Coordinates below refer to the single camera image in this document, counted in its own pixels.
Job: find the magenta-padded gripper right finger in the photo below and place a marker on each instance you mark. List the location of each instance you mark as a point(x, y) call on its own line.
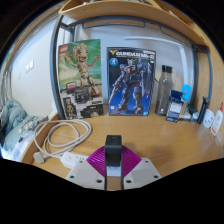
point(141, 173)

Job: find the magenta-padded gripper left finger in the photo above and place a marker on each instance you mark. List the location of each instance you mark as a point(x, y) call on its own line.
point(85, 173)

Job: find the black charger block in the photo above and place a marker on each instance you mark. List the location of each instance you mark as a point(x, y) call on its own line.
point(113, 150)

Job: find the white power strip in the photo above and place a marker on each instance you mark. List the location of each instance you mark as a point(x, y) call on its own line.
point(71, 159)

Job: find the dark green round object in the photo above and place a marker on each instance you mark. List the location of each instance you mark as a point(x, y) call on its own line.
point(192, 109)

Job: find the grey transparent bottle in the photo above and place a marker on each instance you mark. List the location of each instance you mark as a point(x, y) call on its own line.
point(164, 90)

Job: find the black cylindrical gadget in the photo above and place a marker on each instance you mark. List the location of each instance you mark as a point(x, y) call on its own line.
point(202, 111)

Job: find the white mug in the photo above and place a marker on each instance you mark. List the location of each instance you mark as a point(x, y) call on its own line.
point(208, 118)

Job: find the teal blanket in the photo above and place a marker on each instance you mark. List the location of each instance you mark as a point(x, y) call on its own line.
point(13, 120)

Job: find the blue robot model box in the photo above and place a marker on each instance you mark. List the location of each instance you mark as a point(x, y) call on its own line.
point(131, 81)

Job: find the white pump bottle red cap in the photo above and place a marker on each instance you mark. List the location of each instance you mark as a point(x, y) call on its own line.
point(218, 121)

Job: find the green toy figure box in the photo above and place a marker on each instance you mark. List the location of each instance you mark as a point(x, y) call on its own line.
point(80, 76)

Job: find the wooden shelf unit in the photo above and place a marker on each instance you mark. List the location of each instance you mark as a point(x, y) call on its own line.
point(133, 15)

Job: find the white wall switch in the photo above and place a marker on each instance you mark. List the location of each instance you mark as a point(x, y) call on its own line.
point(30, 66)

